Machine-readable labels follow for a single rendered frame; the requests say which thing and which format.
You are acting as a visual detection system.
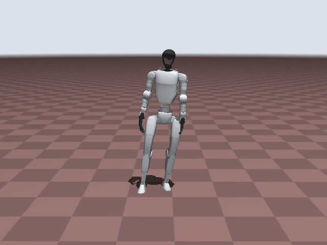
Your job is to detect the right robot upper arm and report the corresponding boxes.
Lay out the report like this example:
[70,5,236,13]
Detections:
[143,71,157,99]

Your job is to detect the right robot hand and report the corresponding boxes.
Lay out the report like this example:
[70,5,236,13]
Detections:
[139,113,145,133]

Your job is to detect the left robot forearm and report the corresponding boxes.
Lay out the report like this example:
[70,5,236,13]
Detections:
[179,96,188,121]

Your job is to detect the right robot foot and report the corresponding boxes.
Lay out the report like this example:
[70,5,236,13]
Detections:
[137,182,146,193]

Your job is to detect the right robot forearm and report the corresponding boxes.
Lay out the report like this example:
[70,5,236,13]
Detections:
[139,97,149,116]

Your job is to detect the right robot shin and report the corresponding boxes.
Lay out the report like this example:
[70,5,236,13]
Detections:
[141,153,150,185]

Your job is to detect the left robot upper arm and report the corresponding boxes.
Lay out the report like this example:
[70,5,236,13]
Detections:
[178,73,188,103]

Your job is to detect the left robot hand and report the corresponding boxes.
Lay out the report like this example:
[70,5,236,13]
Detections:
[179,117,185,134]

